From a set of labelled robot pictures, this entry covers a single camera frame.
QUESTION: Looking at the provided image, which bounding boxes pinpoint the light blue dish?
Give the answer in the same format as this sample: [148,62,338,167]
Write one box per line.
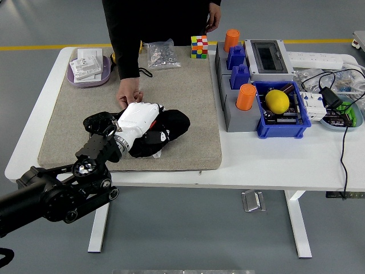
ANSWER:
[319,95,364,132]

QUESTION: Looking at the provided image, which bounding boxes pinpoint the silver metal floor plate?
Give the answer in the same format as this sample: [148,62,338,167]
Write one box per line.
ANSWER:
[241,190,267,213]

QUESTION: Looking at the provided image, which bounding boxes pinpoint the clear bag of washers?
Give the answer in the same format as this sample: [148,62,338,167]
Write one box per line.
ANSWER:
[143,38,182,70]

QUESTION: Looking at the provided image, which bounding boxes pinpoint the dark circuit board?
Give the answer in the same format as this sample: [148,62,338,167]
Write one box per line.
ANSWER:
[263,105,303,125]

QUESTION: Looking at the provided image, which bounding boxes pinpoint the person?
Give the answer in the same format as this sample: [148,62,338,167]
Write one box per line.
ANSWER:
[102,0,222,48]

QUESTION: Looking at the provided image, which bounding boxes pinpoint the black table control box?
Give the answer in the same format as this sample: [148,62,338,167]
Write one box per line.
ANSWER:
[325,191,365,200]

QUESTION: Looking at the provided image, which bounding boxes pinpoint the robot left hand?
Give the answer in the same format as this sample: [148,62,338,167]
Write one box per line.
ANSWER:
[116,102,171,143]

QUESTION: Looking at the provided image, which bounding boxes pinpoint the grey cart with red wheel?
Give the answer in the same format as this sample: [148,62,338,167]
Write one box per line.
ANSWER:
[351,30,365,54]

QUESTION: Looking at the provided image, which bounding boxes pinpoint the large white switch plate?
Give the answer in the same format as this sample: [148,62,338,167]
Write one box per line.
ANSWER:
[74,47,103,84]

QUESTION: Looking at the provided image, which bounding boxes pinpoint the green terminal block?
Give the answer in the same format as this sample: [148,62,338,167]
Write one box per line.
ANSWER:
[333,101,359,128]

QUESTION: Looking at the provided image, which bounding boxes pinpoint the white cable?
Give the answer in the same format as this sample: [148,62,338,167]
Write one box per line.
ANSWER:
[341,61,365,101]

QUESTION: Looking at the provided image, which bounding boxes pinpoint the black power cord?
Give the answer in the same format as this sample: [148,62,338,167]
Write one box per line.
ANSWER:
[301,70,365,200]

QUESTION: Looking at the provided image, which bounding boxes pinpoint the blue plastic bin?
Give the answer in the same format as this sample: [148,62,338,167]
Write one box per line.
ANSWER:
[252,80,312,140]

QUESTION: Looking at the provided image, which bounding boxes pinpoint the grey base block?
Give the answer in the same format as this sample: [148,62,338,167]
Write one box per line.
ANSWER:
[219,74,262,133]
[214,41,252,77]

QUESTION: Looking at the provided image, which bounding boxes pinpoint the person's left hand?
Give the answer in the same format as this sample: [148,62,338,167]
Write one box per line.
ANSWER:
[205,2,222,33]

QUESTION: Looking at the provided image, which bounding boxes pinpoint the grey-brown mat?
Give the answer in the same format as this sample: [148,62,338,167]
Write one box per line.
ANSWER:
[37,45,223,174]

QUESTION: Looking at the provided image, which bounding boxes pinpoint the grey windowed electrical box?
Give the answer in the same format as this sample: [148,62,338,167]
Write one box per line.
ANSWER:
[244,39,295,83]

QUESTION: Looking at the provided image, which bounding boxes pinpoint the white table leg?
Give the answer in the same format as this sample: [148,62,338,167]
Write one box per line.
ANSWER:
[87,185,113,253]
[283,190,313,259]

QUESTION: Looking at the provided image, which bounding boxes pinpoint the blue plastic block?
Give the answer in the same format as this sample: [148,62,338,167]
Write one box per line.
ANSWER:
[226,45,246,71]
[230,64,251,91]

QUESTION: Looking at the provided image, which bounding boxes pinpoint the white power strip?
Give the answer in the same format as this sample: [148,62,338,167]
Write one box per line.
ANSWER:
[286,51,344,70]

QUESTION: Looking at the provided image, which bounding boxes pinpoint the purple oval tray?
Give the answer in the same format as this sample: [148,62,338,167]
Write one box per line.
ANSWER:
[66,54,112,88]

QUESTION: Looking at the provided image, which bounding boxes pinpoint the clear bags of parts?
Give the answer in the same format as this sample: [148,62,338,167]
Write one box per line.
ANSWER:
[292,67,365,95]

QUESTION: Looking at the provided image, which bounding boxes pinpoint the white circuit breaker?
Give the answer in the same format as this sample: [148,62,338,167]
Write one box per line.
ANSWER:
[299,91,327,121]

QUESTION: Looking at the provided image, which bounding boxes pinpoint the white socket module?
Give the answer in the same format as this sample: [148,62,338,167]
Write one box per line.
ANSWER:
[69,55,103,80]

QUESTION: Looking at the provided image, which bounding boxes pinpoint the yellow lemon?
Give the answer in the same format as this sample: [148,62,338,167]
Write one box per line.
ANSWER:
[265,89,290,115]

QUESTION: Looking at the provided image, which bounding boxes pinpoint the colourful puzzle cube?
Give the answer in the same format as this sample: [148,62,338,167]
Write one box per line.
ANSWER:
[190,35,209,59]

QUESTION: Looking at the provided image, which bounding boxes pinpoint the orange cylinder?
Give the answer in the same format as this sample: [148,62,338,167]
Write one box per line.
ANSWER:
[223,28,241,53]
[235,83,257,111]

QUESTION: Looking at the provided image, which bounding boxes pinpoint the black power adapter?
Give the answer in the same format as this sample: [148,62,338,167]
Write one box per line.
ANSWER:
[318,87,343,110]

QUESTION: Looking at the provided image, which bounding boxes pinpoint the person's right hand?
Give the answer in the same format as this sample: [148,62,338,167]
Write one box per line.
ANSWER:
[116,77,144,110]

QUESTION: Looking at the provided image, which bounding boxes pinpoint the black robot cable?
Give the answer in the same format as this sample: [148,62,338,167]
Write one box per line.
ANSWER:
[0,247,15,269]

